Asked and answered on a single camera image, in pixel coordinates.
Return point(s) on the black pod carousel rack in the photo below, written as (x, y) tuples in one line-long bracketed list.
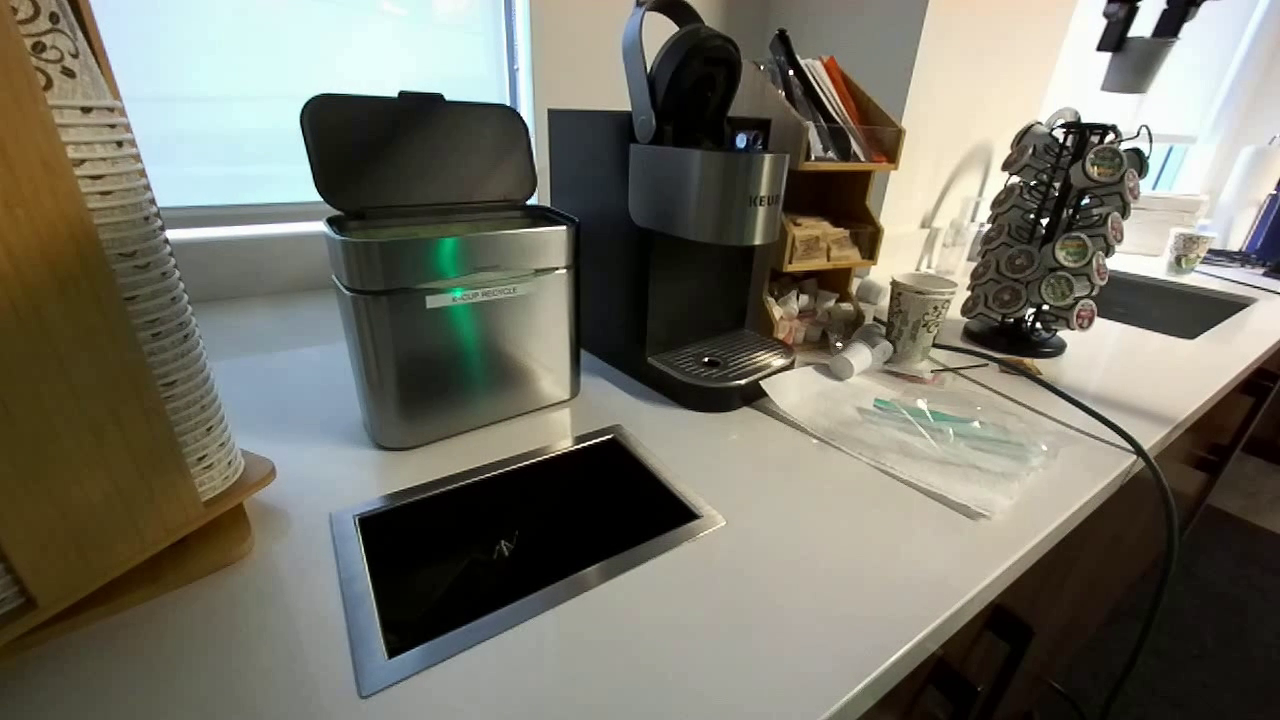
[(1053, 225)]

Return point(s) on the black coffee maker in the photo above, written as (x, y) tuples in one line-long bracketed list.
[(678, 201)]

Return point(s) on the steel counter trash opening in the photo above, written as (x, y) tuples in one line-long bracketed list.
[(456, 563)]

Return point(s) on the steel trash bin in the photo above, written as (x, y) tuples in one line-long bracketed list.
[(455, 283)]

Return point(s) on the wooden cup dispenser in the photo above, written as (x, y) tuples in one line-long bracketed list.
[(98, 506)]

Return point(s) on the wooden condiment stand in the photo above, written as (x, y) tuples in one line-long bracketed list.
[(842, 146)]

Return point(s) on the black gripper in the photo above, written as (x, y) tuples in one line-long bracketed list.
[(1134, 63)]

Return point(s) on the stack of paper cups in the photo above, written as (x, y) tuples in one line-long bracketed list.
[(109, 172)]

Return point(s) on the patterned paper cup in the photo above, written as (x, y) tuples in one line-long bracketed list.
[(912, 319)]

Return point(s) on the white creamer cup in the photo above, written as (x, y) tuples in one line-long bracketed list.
[(863, 356)]

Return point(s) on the clear zip bag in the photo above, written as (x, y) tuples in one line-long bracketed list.
[(940, 437)]

